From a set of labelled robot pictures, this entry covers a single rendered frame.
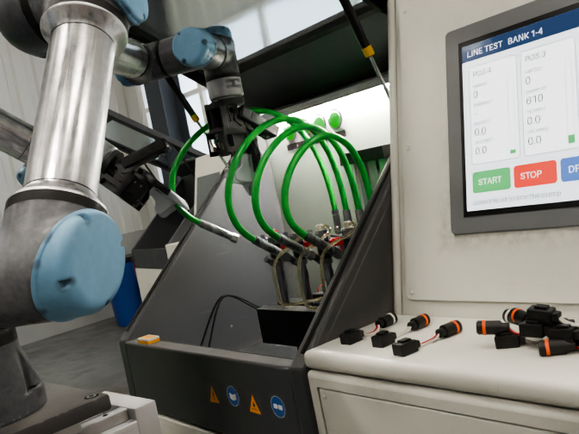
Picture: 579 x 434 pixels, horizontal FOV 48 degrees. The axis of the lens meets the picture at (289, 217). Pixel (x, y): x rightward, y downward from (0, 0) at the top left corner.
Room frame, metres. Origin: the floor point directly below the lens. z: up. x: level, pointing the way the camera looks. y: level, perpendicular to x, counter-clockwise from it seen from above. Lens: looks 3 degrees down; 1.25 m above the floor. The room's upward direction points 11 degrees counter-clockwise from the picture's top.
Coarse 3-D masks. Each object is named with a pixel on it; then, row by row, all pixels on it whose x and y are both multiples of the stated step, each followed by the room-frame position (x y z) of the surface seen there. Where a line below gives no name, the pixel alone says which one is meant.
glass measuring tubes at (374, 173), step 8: (360, 152) 1.54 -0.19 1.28; (368, 152) 1.52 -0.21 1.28; (376, 152) 1.50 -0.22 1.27; (384, 152) 1.49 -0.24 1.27; (352, 160) 1.56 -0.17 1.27; (368, 160) 1.53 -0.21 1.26; (376, 160) 1.54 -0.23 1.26; (384, 160) 1.50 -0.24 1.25; (352, 168) 1.58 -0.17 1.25; (368, 168) 1.57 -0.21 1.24; (376, 168) 1.53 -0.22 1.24; (360, 176) 1.56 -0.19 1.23; (376, 176) 1.53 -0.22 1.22; (360, 184) 1.59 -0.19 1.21; (376, 184) 1.53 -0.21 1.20; (360, 192) 1.60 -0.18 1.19; (360, 200) 1.59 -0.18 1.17
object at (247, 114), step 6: (240, 108) 1.41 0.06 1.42; (246, 108) 1.42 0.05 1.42; (240, 114) 1.41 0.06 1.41; (246, 114) 1.41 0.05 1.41; (252, 114) 1.42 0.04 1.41; (246, 120) 1.42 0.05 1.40; (252, 120) 1.42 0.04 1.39; (258, 120) 1.43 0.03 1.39; (264, 120) 1.44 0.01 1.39; (252, 126) 1.44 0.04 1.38; (276, 126) 1.47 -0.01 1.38; (264, 132) 1.46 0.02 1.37; (270, 132) 1.45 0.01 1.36; (276, 132) 1.46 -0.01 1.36; (264, 138) 1.48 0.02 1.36; (270, 138) 1.47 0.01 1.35
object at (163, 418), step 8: (160, 416) 1.44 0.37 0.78; (168, 416) 1.43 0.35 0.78; (160, 424) 1.45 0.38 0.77; (168, 424) 1.42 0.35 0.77; (176, 424) 1.39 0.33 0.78; (184, 424) 1.36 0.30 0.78; (192, 424) 1.35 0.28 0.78; (168, 432) 1.42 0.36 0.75; (176, 432) 1.39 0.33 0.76; (184, 432) 1.36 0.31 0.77; (192, 432) 1.34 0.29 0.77; (200, 432) 1.31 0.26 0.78; (208, 432) 1.29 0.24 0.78; (216, 432) 1.27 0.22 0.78
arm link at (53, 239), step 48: (48, 0) 0.88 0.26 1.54; (96, 0) 0.87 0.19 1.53; (144, 0) 0.96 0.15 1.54; (48, 48) 0.86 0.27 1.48; (96, 48) 0.86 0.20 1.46; (48, 96) 0.81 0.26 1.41; (96, 96) 0.83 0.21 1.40; (48, 144) 0.77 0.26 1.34; (96, 144) 0.80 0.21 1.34; (48, 192) 0.72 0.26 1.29; (96, 192) 0.79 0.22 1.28; (0, 240) 0.70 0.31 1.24; (48, 240) 0.68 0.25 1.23; (96, 240) 0.72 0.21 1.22; (0, 288) 0.69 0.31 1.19; (48, 288) 0.67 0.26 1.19; (96, 288) 0.71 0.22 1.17
